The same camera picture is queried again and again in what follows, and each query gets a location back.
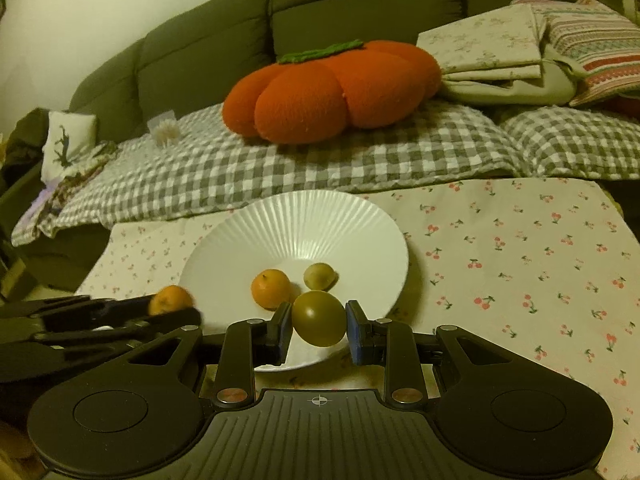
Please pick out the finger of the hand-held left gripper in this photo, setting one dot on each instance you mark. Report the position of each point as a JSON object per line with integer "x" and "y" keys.
{"x": 90, "y": 305}
{"x": 150, "y": 324}

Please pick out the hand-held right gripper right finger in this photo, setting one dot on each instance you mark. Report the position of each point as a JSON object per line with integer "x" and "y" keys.
{"x": 354, "y": 334}

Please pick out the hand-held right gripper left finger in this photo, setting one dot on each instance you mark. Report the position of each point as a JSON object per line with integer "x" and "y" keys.
{"x": 284, "y": 332}

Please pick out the orange mandarin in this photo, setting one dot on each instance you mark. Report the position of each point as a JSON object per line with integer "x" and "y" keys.
{"x": 170, "y": 300}
{"x": 270, "y": 287}

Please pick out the large green round fruit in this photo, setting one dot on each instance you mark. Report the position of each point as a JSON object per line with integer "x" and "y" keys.
{"x": 320, "y": 317}

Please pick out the white ribbed plate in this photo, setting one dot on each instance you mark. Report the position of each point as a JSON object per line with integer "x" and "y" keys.
{"x": 300, "y": 230}

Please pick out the small green fruit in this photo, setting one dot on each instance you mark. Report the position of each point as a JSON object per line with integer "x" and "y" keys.
{"x": 320, "y": 276}

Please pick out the grey checked blanket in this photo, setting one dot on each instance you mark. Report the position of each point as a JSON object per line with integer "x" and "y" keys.
{"x": 300, "y": 170}

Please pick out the cherry print tablecloth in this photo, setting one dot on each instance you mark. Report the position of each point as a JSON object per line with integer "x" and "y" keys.
{"x": 500, "y": 260}

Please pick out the small white printed pillow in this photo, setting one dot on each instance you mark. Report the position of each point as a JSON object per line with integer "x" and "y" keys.
{"x": 67, "y": 142}

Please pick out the white fluffy ball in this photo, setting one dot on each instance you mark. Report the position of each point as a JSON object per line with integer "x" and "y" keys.
{"x": 164, "y": 132}

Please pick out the orange pumpkin cushion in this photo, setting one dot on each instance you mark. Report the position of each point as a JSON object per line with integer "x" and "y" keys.
{"x": 325, "y": 95}

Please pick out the dark green sofa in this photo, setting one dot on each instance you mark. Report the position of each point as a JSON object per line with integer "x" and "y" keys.
{"x": 210, "y": 45}

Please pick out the folded olive cloth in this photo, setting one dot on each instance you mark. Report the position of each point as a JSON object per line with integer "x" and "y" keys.
{"x": 520, "y": 87}

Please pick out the folded floral sheet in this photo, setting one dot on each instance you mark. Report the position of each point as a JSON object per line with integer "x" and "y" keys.
{"x": 480, "y": 40}

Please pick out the red cloth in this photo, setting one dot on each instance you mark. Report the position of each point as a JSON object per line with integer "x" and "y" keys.
{"x": 625, "y": 107}

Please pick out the striped patterned pillow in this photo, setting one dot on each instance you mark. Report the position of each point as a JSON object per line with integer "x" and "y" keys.
{"x": 600, "y": 45}

